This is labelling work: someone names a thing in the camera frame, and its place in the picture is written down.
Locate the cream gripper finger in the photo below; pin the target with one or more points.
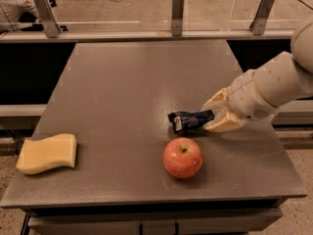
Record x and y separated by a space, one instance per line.
224 121
218 101

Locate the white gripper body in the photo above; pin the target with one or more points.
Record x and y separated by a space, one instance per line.
245 95

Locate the dark blue rxbar wrapper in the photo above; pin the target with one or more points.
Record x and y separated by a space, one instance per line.
183 121

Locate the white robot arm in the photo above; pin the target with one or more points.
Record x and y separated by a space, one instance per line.
288 76

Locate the red apple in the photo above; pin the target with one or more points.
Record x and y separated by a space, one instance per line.
182 158

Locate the yellow sponge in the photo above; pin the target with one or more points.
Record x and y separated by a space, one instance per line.
37 156

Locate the seated person in background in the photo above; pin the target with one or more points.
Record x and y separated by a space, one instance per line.
12 10

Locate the right metal rail bracket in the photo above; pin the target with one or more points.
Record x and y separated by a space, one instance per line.
258 25

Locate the metal rail bracket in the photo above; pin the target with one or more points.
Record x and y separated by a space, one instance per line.
47 18
258 25
177 17

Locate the grey metal guard rail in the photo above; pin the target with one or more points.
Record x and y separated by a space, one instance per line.
124 36

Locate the middle metal rail bracket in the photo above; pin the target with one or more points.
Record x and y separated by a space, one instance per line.
177 17

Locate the left metal rail bracket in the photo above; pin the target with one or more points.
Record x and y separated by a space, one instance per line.
47 18

